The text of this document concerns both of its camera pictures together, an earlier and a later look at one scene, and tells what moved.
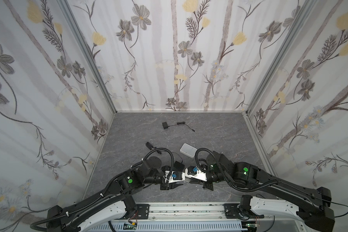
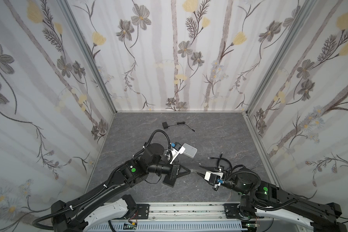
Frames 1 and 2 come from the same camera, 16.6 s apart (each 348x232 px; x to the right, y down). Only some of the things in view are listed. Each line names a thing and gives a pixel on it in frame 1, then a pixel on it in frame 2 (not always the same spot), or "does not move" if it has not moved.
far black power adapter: x=165 y=125 does not move
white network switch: x=188 y=150 does not move
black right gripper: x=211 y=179 → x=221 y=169
